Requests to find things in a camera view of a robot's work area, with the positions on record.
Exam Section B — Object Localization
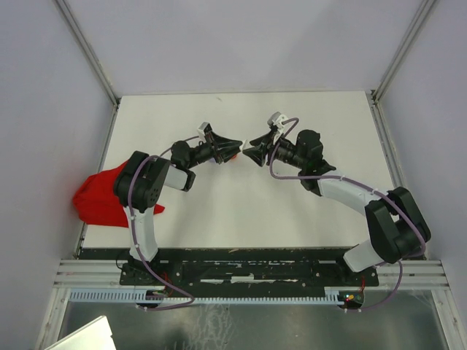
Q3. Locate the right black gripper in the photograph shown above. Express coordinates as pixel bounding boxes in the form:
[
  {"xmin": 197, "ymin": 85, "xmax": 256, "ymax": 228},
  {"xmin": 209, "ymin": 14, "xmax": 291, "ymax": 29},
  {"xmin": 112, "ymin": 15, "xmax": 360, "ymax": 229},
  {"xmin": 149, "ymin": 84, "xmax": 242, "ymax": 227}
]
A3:
[{"xmin": 242, "ymin": 130, "xmax": 306, "ymax": 170}]

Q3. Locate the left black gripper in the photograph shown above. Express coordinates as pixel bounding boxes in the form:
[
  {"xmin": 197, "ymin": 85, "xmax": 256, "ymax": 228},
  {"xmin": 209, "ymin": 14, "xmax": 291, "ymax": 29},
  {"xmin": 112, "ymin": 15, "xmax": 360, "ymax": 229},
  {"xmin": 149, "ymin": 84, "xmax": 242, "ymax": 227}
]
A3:
[{"xmin": 187, "ymin": 131, "xmax": 244, "ymax": 169}]

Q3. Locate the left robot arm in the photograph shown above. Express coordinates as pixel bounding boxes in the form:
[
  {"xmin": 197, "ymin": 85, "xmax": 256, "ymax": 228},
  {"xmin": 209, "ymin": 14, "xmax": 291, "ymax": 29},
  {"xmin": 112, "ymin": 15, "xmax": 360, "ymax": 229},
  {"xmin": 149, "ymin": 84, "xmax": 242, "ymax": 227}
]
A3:
[{"xmin": 113, "ymin": 131, "xmax": 244, "ymax": 284}]

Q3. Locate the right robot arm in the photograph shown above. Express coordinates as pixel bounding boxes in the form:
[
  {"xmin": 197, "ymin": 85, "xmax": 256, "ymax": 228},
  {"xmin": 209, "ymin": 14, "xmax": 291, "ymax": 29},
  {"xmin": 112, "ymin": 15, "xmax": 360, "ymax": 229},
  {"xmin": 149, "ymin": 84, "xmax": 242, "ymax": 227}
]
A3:
[{"xmin": 243, "ymin": 130, "xmax": 431, "ymax": 285}]

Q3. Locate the red cloth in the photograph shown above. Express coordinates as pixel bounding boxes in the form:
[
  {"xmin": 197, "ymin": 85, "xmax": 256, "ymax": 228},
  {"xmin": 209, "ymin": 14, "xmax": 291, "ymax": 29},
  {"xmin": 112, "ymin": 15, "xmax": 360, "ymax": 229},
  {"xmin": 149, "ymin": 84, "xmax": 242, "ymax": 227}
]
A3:
[{"xmin": 71, "ymin": 163, "xmax": 167, "ymax": 229}]

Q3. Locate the circuit board with leds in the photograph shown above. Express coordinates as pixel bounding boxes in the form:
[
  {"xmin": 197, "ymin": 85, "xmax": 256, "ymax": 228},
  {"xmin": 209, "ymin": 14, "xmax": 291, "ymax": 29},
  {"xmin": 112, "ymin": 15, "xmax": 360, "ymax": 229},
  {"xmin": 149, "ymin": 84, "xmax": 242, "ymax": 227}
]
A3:
[{"xmin": 341, "ymin": 291, "xmax": 365, "ymax": 310}]

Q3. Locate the white box corner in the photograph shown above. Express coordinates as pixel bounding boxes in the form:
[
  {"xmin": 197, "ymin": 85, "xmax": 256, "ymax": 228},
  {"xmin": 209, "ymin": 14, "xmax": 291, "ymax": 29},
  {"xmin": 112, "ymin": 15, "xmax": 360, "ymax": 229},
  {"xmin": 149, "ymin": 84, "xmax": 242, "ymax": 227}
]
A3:
[{"xmin": 47, "ymin": 316, "xmax": 116, "ymax": 350}]

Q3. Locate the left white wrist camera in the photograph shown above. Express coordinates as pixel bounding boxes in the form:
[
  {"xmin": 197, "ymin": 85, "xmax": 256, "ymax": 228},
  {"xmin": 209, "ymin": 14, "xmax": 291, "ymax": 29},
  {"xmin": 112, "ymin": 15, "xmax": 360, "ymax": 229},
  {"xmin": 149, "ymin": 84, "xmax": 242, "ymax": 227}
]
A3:
[{"xmin": 197, "ymin": 122, "xmax": 212, "ymax": 139}]

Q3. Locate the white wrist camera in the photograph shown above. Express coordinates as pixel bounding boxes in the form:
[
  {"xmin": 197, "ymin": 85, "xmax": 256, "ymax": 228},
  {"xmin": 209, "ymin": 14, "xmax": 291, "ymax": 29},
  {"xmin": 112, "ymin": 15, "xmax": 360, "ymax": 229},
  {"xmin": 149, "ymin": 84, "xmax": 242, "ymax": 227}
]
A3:
[
  {"xmin": 197, "ymin": 122, "xmax": 212, "ymax": 139},
  {"xmin": 267, "ymin": 112, "xmax": 289, "ymax": 136}
]

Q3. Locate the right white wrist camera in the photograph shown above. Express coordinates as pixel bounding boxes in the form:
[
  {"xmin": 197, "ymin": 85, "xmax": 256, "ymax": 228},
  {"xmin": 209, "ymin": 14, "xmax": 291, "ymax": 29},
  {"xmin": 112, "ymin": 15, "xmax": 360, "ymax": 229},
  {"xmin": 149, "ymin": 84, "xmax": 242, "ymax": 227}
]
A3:
[{"xmin": 267, "ymin": 112, "xmax": 289, "ymax": 136}]

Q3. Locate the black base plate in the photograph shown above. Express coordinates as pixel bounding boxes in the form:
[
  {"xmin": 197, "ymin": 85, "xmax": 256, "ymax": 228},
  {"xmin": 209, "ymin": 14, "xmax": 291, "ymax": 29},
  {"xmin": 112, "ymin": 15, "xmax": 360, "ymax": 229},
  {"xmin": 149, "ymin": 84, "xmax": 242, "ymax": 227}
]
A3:
[{"xmin": 120, "ymin": 248, "xmax": 379, "ymax": 298}]

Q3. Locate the white slotted cable duct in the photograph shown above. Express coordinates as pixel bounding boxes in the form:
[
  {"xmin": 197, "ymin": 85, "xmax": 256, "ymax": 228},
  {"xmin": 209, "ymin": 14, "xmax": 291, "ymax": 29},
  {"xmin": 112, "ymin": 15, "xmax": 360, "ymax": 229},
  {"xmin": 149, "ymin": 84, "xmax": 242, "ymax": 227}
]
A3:
[{"xmin": 69, "ymin": 288, "xmax": 344, "ymax": 306}]

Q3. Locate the left aluminium corner post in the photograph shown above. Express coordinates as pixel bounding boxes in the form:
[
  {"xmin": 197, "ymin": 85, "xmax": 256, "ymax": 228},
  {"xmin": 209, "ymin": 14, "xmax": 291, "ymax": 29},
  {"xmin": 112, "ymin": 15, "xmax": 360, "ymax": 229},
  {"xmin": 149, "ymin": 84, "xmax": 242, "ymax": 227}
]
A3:
[{"xmin": 53, "ymin": 0, "xmax": 120, "ymax": 106}]

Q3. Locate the aluminium corner post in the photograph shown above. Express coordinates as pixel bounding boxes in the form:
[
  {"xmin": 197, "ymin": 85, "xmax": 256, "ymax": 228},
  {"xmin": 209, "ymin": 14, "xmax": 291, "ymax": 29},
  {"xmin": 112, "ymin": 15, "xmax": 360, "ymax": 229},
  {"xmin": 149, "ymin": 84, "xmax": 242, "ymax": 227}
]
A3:
[
  {"xmin": 53, "ymin": 0, "xmax": 120, "ymax": 106},
  {"xmin": 371, "ymin": 0, "xmax": 438, "ymax": 104}
]

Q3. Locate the right aluminium corner post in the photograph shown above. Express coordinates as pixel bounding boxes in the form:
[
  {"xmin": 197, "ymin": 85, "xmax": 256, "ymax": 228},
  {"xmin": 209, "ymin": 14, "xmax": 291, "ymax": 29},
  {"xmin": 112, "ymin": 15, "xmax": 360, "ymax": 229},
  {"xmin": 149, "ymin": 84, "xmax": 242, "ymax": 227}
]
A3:
[{"xmin": 371, "ymin": 0, "xmax": 438, "ymax": 104}]

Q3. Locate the aluminium frame rail front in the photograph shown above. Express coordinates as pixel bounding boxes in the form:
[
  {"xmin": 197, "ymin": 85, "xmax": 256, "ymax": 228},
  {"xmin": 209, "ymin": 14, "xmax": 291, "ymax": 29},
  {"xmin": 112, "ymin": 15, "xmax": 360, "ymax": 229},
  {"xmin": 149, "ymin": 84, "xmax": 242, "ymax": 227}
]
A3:
[{"xmin": 53, "ymin": 260, "xmax": 449, "ymax": 290}]

